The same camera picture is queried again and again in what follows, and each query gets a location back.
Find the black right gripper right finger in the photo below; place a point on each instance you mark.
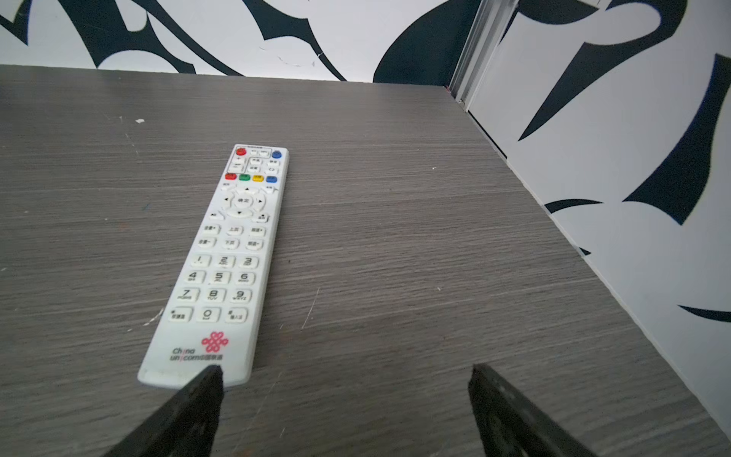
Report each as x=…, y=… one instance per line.
x=510, y=424

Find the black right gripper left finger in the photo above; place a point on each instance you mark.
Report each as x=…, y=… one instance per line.
x=185, y=425

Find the white remote on table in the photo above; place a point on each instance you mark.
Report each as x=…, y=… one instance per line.
x=214, y=312

